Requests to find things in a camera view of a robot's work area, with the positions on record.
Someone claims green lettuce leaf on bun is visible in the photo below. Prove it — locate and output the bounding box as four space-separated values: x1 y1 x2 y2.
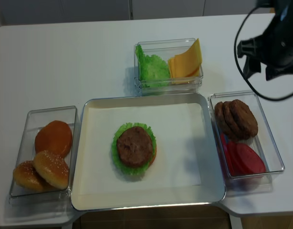
111 123 156 176

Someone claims white paper tray liner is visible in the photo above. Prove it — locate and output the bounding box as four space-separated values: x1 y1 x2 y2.
80 104 202 194

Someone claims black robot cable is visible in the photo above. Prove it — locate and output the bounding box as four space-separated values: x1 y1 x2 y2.
233 0 293 101

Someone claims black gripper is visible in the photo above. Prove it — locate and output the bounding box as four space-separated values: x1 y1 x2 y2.
237 0 293 81

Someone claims sesame bun top front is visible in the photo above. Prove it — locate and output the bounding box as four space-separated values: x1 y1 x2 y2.
33 151 70 190

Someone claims bottom bun under lettuce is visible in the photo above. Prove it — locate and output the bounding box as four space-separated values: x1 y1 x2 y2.
149 141 157 166

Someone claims green lettuce pile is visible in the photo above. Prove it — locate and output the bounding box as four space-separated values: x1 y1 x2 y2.
135 45 170 81

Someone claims smooth brown bun half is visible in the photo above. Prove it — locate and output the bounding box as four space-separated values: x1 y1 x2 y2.
34 120 72 158

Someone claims clear bun container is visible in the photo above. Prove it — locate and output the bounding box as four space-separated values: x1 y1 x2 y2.
9 106 80 205

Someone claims red tomato slices stack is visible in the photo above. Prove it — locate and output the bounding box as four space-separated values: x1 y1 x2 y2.
220 134 266 177

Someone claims white metal serving tray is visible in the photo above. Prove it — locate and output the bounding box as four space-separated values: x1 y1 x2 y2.
71 94 225 211

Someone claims clear lettuce cheese container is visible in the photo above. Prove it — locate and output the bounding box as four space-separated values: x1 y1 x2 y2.
134 38 203 95

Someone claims sesame bun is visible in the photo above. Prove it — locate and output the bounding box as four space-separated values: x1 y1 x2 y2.
13 160 54 192
33 151 70 190

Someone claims brown meat patty stack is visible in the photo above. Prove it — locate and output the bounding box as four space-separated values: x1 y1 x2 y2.
214 99 258 142

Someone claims sesame bun top left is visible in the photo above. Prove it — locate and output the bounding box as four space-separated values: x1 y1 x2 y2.
13 160 54 192

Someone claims clear patty tomato container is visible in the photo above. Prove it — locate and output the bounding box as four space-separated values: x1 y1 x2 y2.
208 91 284 192

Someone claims yellow cheese slices stack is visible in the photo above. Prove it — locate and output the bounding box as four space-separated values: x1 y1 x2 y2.
168 39 202 78

